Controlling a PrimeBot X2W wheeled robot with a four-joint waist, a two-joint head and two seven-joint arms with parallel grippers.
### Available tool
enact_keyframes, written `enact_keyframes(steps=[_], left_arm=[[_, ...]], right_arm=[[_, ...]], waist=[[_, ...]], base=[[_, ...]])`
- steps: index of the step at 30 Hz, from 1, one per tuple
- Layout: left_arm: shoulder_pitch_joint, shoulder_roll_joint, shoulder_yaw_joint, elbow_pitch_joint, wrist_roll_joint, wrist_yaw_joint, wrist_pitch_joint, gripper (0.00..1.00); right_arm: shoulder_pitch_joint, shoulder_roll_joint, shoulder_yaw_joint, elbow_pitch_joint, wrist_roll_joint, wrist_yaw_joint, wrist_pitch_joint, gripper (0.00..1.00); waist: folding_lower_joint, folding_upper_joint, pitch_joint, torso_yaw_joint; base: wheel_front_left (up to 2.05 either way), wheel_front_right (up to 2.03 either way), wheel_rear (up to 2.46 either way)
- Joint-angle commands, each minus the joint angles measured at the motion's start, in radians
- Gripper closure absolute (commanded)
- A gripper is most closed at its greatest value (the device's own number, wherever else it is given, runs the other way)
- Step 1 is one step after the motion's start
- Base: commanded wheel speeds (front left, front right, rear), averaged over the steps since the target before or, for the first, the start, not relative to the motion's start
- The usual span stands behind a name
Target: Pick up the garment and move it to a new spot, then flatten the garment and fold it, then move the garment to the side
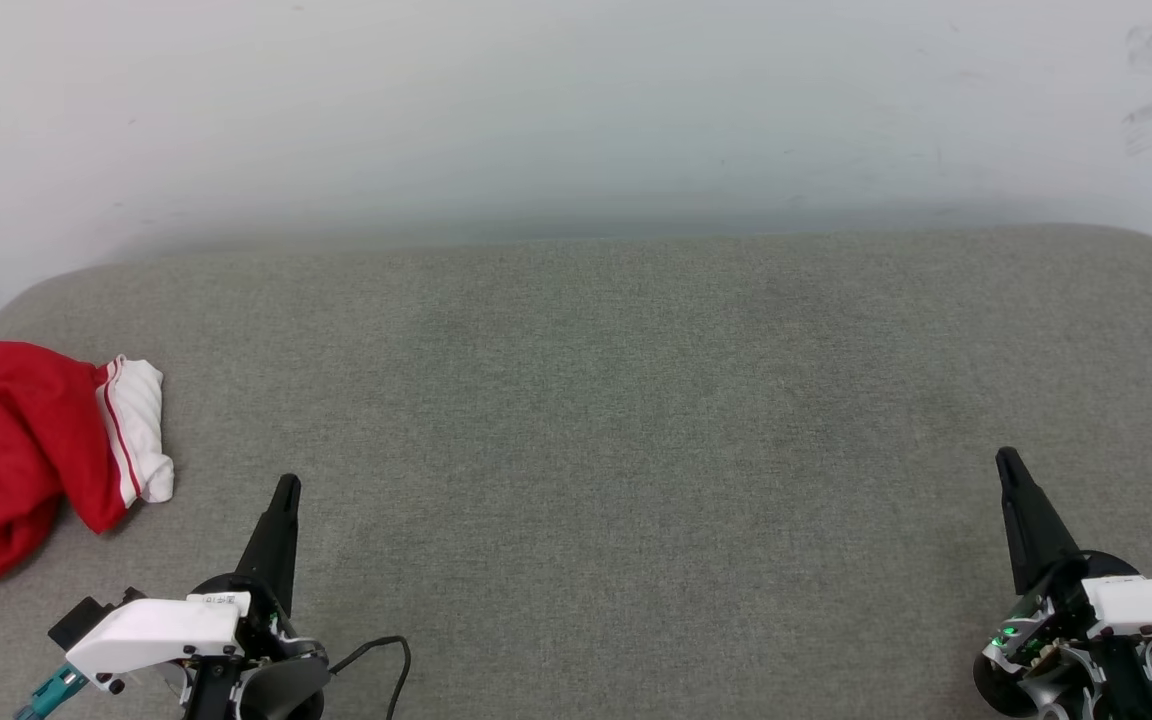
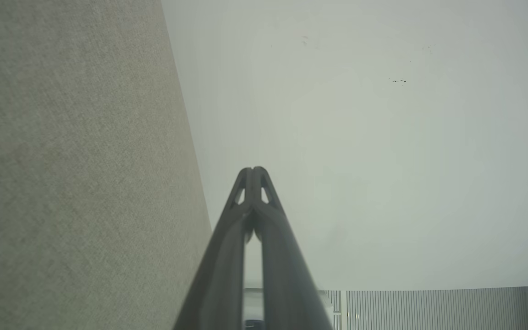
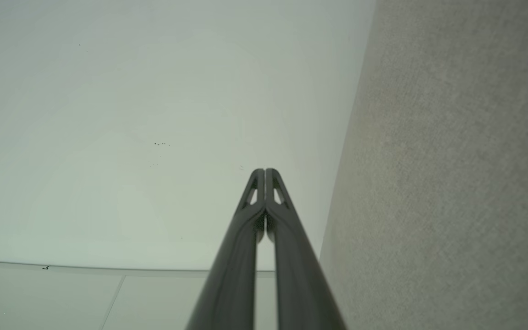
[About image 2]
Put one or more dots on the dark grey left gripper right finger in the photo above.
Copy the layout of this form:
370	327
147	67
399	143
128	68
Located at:
287	284

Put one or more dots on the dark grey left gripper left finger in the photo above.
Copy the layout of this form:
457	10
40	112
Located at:
220	275

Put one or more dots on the white ribbed panel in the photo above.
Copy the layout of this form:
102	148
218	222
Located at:
429	309

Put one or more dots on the grey fabric sofa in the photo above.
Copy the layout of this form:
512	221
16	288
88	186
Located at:
62	160

